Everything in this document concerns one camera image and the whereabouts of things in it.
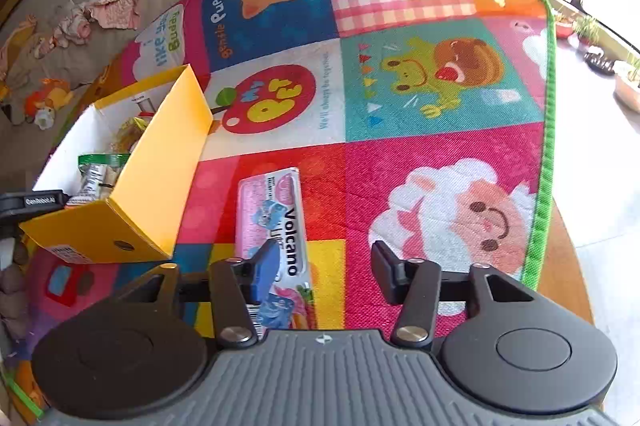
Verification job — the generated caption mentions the yellow cardboard box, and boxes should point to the yellow cardboard box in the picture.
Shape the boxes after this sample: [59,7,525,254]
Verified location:
[19,64,217,265]

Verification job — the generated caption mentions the person's left hand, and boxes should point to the person's left hand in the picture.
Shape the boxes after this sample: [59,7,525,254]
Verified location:
[0,243,32,342]

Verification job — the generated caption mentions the pink crumpled garment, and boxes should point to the pink crumpled garment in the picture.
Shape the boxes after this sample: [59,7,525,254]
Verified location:
[84,0,165,30]

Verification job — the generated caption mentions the dark round dish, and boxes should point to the dark round dish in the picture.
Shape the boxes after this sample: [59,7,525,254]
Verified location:
[584,47,617,76]

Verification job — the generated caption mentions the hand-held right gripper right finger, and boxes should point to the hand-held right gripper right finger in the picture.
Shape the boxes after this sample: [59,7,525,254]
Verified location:
[371,240,537,351]

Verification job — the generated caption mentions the pale floral crumpled garment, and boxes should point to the pale floral crumpled garment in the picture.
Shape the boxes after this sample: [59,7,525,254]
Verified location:
[47,2,95,48]

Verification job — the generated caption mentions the colourful cartoon printed blanket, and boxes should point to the colourful cartoon printed blanket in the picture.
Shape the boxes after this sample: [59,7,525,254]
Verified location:
[0,0,557,424]

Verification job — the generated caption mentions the white planter with plant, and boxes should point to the white planter with plant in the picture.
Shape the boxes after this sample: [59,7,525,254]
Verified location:
[612,55,640,111]

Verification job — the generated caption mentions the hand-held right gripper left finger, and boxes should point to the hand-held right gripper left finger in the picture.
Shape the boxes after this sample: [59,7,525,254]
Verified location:
[114,239,282,349]

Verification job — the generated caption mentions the pink snack packet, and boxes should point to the pink snack packet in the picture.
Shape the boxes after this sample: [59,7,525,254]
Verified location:
[236,167,319,332]

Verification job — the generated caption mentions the grassy potted plant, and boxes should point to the grassy potted plant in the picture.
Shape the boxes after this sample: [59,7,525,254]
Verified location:
[572,12,600,50]

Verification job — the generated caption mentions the wrapped small bread packet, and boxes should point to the wrapped small bread packet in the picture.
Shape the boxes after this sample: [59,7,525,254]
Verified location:
[111,116,155,155]

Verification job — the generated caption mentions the orange plush toy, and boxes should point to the orange plush toy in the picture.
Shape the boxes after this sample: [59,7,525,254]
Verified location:
[24,77,75,118]

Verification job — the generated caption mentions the small potted plant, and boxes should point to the small potted plant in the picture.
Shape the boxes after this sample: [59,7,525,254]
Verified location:
[554,8,576,40]

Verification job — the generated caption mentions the green snack packet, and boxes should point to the green snack packet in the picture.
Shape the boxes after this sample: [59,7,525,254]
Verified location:
[64,153,132,210]

